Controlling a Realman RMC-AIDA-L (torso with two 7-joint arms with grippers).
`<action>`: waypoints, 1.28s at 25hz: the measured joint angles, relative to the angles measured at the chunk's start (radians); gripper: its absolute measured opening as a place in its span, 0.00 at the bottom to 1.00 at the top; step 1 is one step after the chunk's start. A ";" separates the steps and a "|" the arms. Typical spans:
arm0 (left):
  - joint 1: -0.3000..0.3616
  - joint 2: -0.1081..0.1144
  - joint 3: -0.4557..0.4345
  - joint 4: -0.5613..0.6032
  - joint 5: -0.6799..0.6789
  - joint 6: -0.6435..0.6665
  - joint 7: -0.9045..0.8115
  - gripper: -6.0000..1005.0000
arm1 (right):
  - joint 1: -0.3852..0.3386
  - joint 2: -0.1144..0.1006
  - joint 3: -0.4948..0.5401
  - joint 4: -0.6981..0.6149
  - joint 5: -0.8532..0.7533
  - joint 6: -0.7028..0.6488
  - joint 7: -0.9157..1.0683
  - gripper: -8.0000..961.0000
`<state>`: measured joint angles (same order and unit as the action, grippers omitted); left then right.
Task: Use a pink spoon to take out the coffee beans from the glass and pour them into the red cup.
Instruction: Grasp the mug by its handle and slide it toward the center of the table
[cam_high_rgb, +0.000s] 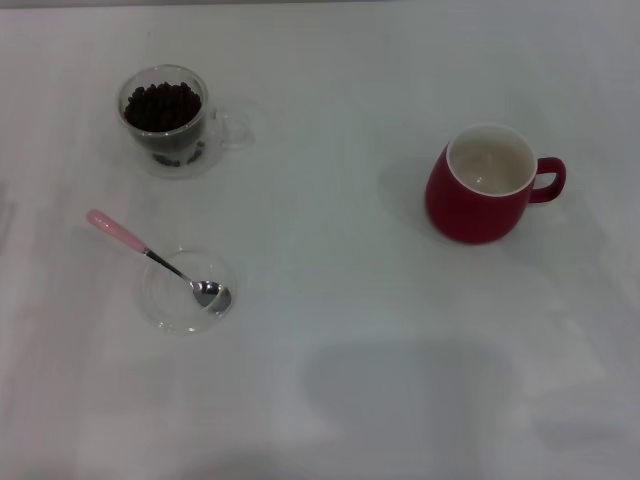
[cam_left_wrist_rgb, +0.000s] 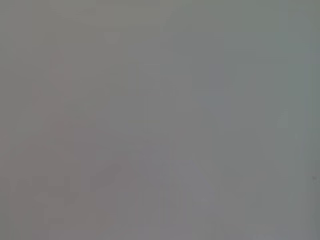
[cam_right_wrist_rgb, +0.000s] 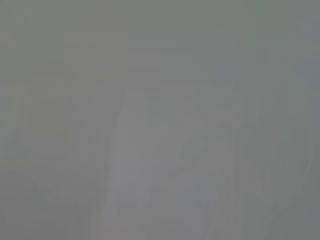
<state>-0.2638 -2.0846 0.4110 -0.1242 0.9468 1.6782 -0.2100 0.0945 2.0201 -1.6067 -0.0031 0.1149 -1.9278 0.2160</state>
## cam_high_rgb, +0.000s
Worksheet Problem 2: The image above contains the red ceramic mug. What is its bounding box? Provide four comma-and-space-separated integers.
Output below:
425, 122, 568, 246

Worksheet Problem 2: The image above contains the clear glass dish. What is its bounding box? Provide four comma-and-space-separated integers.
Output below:
139, 248, 237, 336

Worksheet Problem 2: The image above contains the pink-handled metal spoon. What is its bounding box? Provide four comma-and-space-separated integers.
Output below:
86, 208, 234, 316

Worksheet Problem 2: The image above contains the double-walled glass cup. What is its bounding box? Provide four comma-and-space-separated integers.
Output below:
115, 63, 256, 179

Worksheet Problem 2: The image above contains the roasted coffee beans pile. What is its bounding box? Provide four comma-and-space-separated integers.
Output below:
123, 81, 204, 169

